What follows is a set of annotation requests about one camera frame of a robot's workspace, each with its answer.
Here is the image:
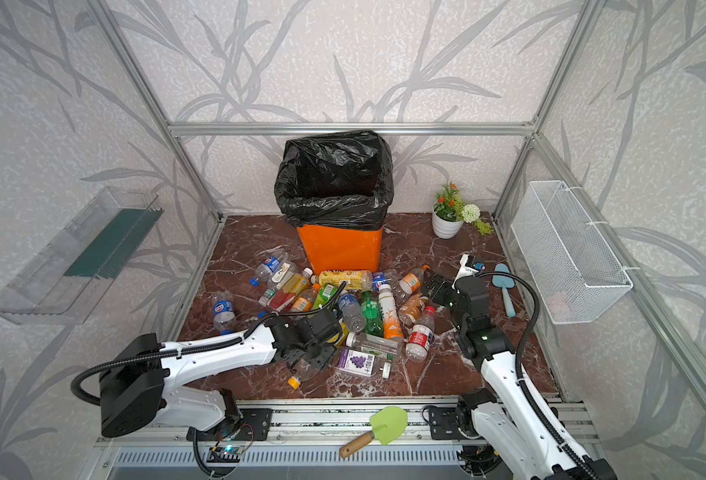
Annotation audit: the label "brown tea bottle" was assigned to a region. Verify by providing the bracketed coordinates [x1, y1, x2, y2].
[398, 294, 428, 328]

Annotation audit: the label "red label water bottle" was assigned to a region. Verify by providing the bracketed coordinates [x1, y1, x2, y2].
[405, 306, 436, 362]

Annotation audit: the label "green label juice bottle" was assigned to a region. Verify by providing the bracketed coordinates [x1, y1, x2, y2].
[312, 284, 338, 310]

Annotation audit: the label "blue label water bottle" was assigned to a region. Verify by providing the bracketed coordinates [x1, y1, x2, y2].
[338, 289, 366, 333]

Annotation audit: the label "clear bottle green label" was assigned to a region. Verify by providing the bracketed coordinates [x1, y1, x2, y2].
[345, 332, 401, 361]

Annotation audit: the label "purple grape juice bottle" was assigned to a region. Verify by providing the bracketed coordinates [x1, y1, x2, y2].
[332, 347, 391, 380]

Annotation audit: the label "blue label crushed bottle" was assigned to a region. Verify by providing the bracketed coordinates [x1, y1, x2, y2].
[249, 251, 296, 288]

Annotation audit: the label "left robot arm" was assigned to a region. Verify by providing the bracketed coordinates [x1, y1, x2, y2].
[70, 297, 342, 479]

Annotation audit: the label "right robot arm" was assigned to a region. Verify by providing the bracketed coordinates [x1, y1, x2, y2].
[423, 271, 617, 479]

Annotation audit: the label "orange trash bin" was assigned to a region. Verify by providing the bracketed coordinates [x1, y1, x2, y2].
[297, 225, 383, 272]

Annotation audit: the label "black bin liner bag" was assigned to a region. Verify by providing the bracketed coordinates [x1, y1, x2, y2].
[274, 130, 394, 231]

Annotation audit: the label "orange cap clear bottle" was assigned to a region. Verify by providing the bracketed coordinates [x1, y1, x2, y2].
[398, 265, 431, 295]

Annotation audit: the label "orange label clear bottle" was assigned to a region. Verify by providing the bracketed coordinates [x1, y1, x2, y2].
[290, 284, 320, 313]

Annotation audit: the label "red yellow tea bottle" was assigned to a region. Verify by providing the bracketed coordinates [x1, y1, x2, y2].
[269, 268, 313, 312]

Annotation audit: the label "white orange drink bottle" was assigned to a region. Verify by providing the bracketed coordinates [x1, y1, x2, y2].
[378, 283, 404, 342]

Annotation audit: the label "small pepsi bottle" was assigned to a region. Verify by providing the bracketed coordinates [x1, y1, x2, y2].
[373, 269, 398, 293]

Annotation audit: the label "teal silicone spatula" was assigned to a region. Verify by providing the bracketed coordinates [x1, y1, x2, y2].
[492, 263, 516, 318]

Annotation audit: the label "green sprite bottle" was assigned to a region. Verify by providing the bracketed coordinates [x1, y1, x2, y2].
[361, 290, 384, 337]

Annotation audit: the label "yellow label tea bottle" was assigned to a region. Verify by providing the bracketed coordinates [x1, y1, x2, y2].
[311, 270, 373, 291]

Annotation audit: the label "white potted artificial flowers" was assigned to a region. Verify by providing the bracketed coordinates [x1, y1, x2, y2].
[432, 181, 494, 240]

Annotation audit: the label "pepsi label clear bottle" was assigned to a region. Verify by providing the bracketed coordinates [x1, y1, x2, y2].
[211, 290, 236, 334]

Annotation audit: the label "green garden trowel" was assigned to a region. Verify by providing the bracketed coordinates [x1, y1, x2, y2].
[339, 406, 408, 459]

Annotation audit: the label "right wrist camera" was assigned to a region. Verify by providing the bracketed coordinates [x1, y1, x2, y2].
[454, 253, 485, 282]

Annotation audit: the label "white wire mesh basket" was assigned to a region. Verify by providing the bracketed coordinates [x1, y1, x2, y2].
[512, 180, 634, 325]

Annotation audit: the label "clear acrylic wall shelf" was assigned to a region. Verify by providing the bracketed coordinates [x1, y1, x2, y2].
[0, 187, 163, 325]

